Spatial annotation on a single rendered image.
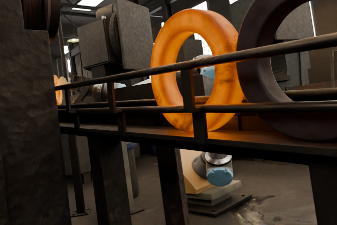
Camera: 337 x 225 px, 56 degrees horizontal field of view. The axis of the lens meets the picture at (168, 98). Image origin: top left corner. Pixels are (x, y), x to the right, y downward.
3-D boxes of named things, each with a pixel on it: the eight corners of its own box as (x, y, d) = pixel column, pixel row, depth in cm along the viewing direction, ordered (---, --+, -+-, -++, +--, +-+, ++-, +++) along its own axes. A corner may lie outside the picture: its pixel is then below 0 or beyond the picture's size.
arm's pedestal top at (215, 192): (203, 183, 232) (203, 178, 232) (241, 186, 209) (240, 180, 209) (173, 195, 209) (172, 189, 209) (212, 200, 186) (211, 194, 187)
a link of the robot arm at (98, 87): (102, 98, 171) (99, 97, 162) (93, 96, 171) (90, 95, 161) (105, 81, 172) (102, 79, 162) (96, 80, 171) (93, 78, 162)
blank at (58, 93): (44, 75, 157) (51, 74, 157) (53, 76, 172) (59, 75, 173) (49, 106, 158) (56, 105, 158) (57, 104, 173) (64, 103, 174)
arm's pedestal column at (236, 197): (204, 192, 237) (203, 181, 237) (251, 197, 209) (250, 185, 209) (166, 209, 209) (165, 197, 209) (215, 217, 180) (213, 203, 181)
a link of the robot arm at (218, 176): (231, 168, 195) (226, 54, 160) (234, 189, 180) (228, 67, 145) (206, 169, 197) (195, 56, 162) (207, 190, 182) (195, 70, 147)
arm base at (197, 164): (204, 156, 221) (210, 146, 217) (222, 176, 211) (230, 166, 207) (186, 161, 208) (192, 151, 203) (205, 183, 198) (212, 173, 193)
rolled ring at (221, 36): (213, 154, 49) (197, 158, 47) (153, 85, 60) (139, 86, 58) (271, 50, 40) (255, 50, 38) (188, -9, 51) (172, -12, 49)
